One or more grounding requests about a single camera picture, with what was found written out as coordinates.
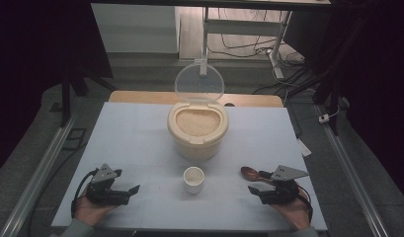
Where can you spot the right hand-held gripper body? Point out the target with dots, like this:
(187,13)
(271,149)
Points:
(283,192)

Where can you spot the dark curtain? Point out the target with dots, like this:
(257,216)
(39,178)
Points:
(25,65)
(380,82)

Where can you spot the white desk frame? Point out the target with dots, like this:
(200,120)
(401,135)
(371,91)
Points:
(242,28)

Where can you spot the person's left hand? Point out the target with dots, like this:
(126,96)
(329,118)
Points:
(89,211)

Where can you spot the clear plastic container lid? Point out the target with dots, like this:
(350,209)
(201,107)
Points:
(199,82)

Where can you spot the white cup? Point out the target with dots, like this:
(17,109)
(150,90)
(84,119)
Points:
(193,182)

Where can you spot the black stand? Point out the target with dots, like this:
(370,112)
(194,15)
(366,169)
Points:
(331,95)
(67,95)

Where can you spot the black floor frame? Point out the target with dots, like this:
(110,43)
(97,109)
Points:
(74,140)

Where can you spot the white cabinet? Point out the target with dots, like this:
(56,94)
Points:
(133,29)

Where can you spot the white board sheet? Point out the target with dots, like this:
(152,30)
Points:
(140,138)

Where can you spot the person's right hand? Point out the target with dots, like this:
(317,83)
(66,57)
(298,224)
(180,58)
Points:
(296,212)

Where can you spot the white tag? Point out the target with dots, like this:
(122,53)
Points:
(304,148)

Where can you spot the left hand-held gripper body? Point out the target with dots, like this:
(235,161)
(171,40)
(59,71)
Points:
(102,191)

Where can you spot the cream rice container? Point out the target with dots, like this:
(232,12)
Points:
(198,148)

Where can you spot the rice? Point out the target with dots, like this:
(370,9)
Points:
(198,122)

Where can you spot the metal rail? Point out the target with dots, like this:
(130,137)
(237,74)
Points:
(351,177)
(41,171)

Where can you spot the brown wooden spoon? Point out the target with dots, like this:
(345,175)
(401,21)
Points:
(250,173)

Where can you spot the small white box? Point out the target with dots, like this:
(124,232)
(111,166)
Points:
(323,118)

